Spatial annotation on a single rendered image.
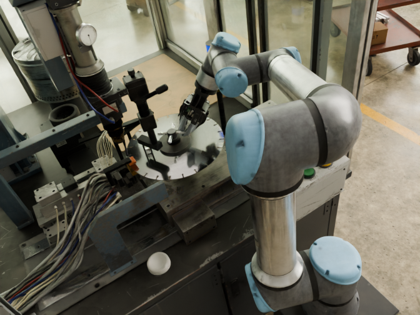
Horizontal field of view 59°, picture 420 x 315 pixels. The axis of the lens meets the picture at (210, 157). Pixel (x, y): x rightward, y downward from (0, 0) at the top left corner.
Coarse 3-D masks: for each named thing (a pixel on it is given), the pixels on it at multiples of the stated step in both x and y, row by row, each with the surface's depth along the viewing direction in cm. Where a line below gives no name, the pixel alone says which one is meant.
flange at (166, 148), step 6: (162, 138) 126; (168, 138) 123; (180, 138) 123; (186, 138) 124; (162, 144) 124; (168, 144) 123; (174, 144) 122; (180, 144) 122; (186, 144) 122; (162, 150) 122; (168, 150) 121; (174, 150) 121; (180, 150) 121
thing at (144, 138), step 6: (150, 132) 112; (138, 138) 119; (144, 138) 119; (150, 138) 114; (156, 138) 115; (144, 144) 118; (150, 144) 116; (156, 144) 116; (144, 150) 120; (156, 150) 116
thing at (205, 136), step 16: (160, 128) 132; (176, 128) 130; (208, 128) 128; (128, 144) 128; (192, 144) 123; (208, 144) 122; (144, 160) 121; (160, 160) 120; (176, 160) 119; (192, 160) 118; (208, 160) 117; (144, 176) 116; (160, 176) 115; (176, 176) 114
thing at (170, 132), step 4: (172, 124) 124; (172, 128) 123; (160, 132) 122; (164, 132) 122; (168, 132) 121; (172, 132) 120; (176, 132) 121; (180, 132) 121; (184, 132) 121; (168, 136) 122; (172, 136) 121; (176, 136) 122; (172, 140) 122
